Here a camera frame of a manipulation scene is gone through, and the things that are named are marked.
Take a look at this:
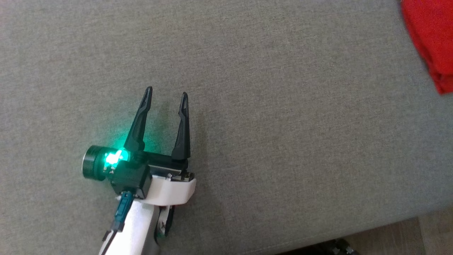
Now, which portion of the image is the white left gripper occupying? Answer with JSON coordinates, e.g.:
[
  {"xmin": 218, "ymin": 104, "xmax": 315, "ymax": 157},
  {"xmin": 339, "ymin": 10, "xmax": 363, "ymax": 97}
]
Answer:
[{"xmin": 82, "ymin": 86, "xmax": 197, "ymax": 206}]

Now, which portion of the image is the red white basketball jersey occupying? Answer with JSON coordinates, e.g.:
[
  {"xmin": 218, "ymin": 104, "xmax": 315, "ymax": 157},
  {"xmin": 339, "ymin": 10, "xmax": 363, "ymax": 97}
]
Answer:
[{"xmin": 401, "ymin": 0, "xmax": 453, "ymax": 95}]

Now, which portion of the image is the grey fabric sofa seat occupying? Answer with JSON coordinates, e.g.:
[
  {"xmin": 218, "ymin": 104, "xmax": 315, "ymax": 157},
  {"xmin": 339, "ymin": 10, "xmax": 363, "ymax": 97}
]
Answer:
[{"xmin": 0, "ymin": 0, "xmax": 453, "ymax": 255}]

